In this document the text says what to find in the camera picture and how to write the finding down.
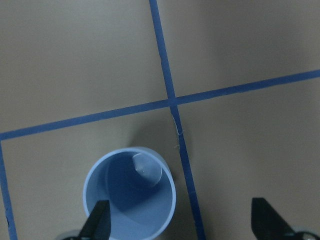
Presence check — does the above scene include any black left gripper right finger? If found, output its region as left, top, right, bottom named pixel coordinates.
left=251, top=197, right=295, bottom=240

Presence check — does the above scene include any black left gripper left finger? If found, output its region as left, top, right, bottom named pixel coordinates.
left=77, top=200, right=111, bottom=240

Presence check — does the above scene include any blue cup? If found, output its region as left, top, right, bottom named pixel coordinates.
left=82, top=146, right=177, bottom=240

